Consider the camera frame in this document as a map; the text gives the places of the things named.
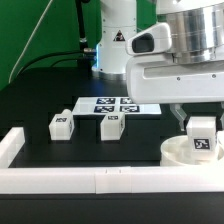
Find white U-shaped fence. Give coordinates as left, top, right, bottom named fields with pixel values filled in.
left=0, top=127, right=224, bottom=194

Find white cable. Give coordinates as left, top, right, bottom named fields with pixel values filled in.
left=7, top=0, right=54, bottom=84

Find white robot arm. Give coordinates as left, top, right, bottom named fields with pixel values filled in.
left=93, top=0, right=224, bottom=127

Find white round stool seat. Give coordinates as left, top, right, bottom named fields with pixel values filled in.
left=160, top=131, right=224, bottom=166

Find black cable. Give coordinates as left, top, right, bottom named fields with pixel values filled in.
left=15, top=49, right=98, bottom=78

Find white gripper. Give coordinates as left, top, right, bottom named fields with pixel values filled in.
left=126, top=23, right=224, bottom=131

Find white marker tag board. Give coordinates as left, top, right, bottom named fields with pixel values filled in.
left=72, top=97, right=161, bottom=116

